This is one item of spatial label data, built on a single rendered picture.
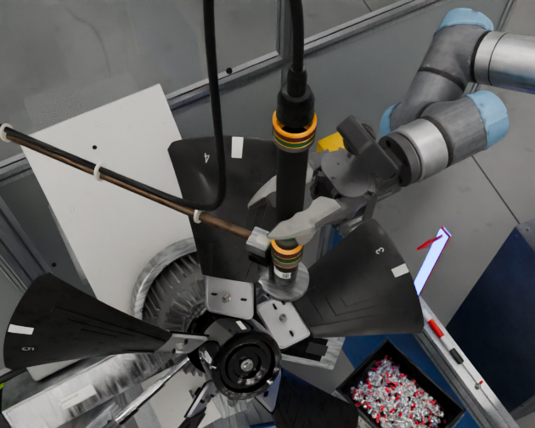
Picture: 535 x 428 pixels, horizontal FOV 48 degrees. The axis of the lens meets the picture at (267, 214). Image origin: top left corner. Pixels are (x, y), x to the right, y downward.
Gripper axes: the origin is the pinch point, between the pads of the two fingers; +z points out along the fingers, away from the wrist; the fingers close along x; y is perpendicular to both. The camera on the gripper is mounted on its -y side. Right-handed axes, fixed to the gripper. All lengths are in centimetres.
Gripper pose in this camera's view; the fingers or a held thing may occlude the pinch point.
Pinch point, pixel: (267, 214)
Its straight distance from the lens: 71.3
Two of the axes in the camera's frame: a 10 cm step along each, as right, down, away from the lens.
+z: -8.7, 4.2, -2.6
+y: -0.1, 5.2, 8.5
